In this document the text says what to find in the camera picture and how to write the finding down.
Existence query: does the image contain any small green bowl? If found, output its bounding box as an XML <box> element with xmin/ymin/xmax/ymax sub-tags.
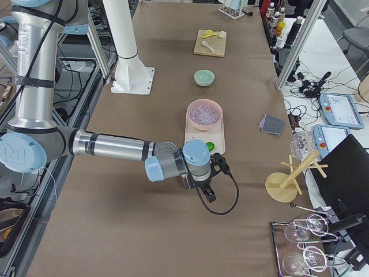
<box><xmin>194</xmin><ymin>69</ymin><xmax>215</xmax><ymax>87</ymax></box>

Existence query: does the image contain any aluminium frame post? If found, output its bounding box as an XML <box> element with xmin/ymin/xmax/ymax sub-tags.
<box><xmin>276</xmin><ymin>0</ymin><xmax>326</xmax><ymax>91</ymax></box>

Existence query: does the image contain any wooden cutting board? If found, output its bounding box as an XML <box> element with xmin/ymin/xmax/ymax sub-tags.
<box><xmin>193</xmin><ymin>29</ymin><xmax>227</xmax><ymax>58</ymax></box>

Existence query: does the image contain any green bottle cap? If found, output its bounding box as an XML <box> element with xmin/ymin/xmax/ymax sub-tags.
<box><xmin>206</xmin><ymin>141</ymin><xmax>215</xmax><ymax>152</ymax></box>

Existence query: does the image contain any wine glass upper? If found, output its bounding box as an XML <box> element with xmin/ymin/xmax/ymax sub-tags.
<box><xmin>284</xmin><ymin>214</ymin><xmax>328</xmax><ymax>242</ymax></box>

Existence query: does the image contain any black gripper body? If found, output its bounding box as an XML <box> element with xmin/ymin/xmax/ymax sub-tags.
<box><xmin>182</xmin><ymin>153</ymin><xmax>230</xmax><ymax>193</ymax></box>

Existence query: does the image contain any blue teach pendant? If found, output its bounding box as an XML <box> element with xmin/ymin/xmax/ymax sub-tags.
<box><xmin>313</xmin><ymin>124</ymin><xmax>351</xmax><ymax>159</ymax></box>
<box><xmin>319</xmin><ymin>92</ymin><xmax>364</xmax><ymax>129</ymax></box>

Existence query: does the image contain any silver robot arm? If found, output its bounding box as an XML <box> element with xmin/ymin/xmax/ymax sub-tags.
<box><xmin>1</xmin><ymin>1</ymin><xmax>230</xmax><ymax>202</ymax></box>

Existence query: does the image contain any wooden cup tree stand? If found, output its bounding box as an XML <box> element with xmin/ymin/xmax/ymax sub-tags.
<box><xmin>265</xmin><ymin>150</ymin><xmax>328</xmax><ymax>203</ymax></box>

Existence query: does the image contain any black water bottle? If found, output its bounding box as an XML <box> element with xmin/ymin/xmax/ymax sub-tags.
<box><xmin>285</xmin><ymin>16</ymin><xmax>303</xmax><ymax>47</ymax></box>

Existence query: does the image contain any pile of clear ice cubes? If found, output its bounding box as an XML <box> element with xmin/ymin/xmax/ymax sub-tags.
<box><xmin>189</xmin><ymin>105</ymin><xmax>220</xmax><ymax>125</ymax></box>

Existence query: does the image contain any grey purple cloth stack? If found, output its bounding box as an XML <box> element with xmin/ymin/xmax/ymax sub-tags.
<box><xmin>258</xmin><ymin>114</ymin><xmax>286</xmax><ymax>136</ymax></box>

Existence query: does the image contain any white plastic spoon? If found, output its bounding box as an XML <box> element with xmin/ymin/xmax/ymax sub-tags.
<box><xmin>201</xmin><ymin>40</ymin><xmax>215</xmax><ymax>53</ymax></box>

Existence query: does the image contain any wine glass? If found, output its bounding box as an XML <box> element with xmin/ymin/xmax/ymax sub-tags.
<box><xmin>282</xmin><ymin>246</ymin><xmax>327</xmax><ymax>276</ymax></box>
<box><xmin>284</xmin><ymin>214</ymin><xmax>328</xmax><ymax>242</ymax></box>

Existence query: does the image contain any blue teach pendant upper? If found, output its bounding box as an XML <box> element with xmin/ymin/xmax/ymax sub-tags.
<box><xmin>319</xmin><ymin>92</ymin><xmax>364</xmax><ymax>129</ymax></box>

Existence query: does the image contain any grey office chair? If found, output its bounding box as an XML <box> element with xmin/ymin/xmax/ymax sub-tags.
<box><xmin>342</xmin><ymin>26</ymin><xmax>369</xmax><ymax>54</ymax></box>

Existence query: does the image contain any metal glass rack tray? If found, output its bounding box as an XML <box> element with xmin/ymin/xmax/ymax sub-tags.
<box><xmin>270</xmin><ymin>222</ymin><xmax>347</xmax><ymax>276</ymax></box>

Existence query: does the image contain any clear plastic ice bag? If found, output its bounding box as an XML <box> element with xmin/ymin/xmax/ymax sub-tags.
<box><xmin>290</xmin><ymin>131</ymin><xmax>317</xmax><ymax>160</ymax></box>

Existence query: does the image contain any yellow measuring spoon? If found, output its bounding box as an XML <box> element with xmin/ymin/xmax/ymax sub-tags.
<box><xmin>202</xmin><ymin>29</ymin><xmax>219</xmax><ymax>38</ymax></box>

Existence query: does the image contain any pink bowl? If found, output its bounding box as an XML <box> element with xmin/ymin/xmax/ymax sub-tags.
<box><xmin>186</xmin><ymin>99</ymin><xmax>223</xmax><ymax>130</ymax></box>

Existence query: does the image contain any black laptop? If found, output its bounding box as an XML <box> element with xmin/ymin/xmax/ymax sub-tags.
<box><xmin>311</xmin><ymin>134</ymin><xmax>368</xmax><ymax>215</ymax></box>

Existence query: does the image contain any blue teach pendant lower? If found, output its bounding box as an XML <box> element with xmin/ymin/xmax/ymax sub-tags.
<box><xmin>313</xmin><ymin>124</ymin><xmax>351</xmax><ymax>159</ymax></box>

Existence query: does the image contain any wine glass lower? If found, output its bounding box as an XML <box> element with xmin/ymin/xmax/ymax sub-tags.
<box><xmin>282</xmin><ymin>246</ymin><xmax>327</xmax><ymax>276</ymax></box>

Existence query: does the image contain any white wire dish rack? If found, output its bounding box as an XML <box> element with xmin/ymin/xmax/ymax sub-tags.
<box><xmin>218</xmin><ymin>0</ymin><xmax>253</xmax><ymax>19</ymax></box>

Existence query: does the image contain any cream measuring scoop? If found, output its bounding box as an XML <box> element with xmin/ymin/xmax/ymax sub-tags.
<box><xmin>214</xmin><ymin>31</ymin><xmax>227</xmax><ymax>38</ymax></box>

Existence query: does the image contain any pink tray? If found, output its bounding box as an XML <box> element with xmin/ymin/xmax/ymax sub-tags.
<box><xmin>184</xmin><ymin>116</ymin><xmax>225</xmax><ymax>155</ymax></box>

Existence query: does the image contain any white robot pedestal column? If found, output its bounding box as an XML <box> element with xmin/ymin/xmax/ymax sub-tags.
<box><xmin>103</xmin><ymin>0</ymin><xmax>155</xmax><ymax>95</ymax></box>

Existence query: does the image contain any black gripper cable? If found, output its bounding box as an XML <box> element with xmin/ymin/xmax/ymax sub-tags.
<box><xmin>194</xmin><ymin>169</ymin><xmax>240</xmax><ymax>215</ymax></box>

